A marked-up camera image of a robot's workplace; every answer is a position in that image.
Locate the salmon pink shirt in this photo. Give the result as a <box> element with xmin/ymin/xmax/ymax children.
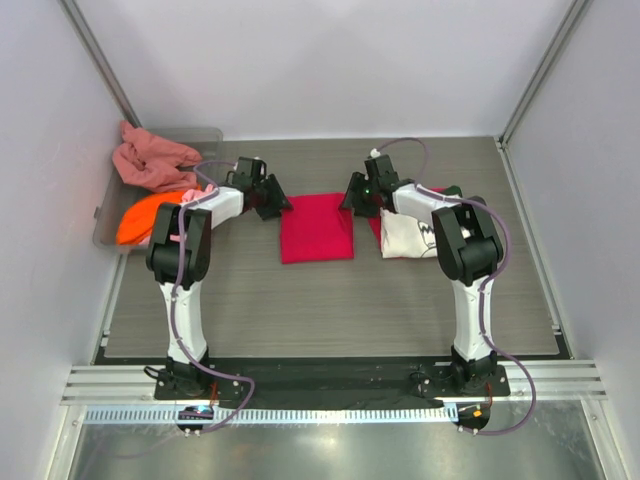
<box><xmin>112</xmin><ymin>120</ymin><xmax>203</xmax><ymax>193</ymax></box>

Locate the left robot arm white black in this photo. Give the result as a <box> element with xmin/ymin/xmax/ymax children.
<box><xmin>144</xmin><ymin>157</ymin><xmax>292</xmax><ymax>400</ymax></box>

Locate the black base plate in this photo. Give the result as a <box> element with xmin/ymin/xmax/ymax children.
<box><xmin>144</xmin><ymin>356</ymin><xmax>511</xmax><ymax>401</ymax></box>

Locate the left aluminium frame post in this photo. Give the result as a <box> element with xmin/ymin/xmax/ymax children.
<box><xmin>58</xmin><ymin>0</ymin><xmax>141</xmax><ymax>127</ymax></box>

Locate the aluminium frame post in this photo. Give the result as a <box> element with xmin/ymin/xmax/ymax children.
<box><xmin>58</xmin><ymin>0</ymin><xmax>141</xmax><ymax>127</ymax></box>
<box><xmin>496</xmin><ymin>0</ymin><xmax>592</xmax><ymax>149</ymax></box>

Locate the dark green t-shirt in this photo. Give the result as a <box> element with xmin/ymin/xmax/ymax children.
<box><xmin>441</xmin><ymin>185</ymin><xmax>462</xmax><ymax>198</ymax></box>

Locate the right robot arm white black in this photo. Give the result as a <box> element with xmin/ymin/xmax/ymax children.
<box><xmin>340</xmin><ymin>151</ymin><xmax>504</xmax><ymax>393</ymax></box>

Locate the light pink shirt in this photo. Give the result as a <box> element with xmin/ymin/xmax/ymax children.
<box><xmin>136</xmin><ymin>184</ymin><xmax>217</xmax><ymax>245</ymax></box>

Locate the orange shirt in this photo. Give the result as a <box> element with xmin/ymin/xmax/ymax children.
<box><xmin>115</xmin><ymin>190</ymin><xmax>183</xmax><ymax>245</ymax></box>

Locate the white printed t-shirt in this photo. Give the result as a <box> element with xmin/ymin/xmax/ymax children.
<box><xmin>380</xmin><ymin>210</ymin><xmax>437</xmax><ymax>259</ymax></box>

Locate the right aluminium frame post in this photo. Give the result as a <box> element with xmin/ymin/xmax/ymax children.
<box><xmin>496</xmin><ymin>0</ymin><xmax>592</xmax><ymax>149</ymax></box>

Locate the aluminium rail front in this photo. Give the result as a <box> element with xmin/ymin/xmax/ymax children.
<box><xmin>61</xmin><ymin>360</ymin><xmax>607</xmax><ymax>405</ymax></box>

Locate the slotted white cable duct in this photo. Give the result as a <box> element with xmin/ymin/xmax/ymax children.
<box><xmin>84</xmin><ymin>403</ymin><xmax>458</xmax><ymax>426</ymax></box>

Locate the crimson red polo shirt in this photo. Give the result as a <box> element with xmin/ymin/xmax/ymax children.
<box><xmin>280</xmin><ymin>193</ymin><xmax>355</xmax><ymax>264</ymax></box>

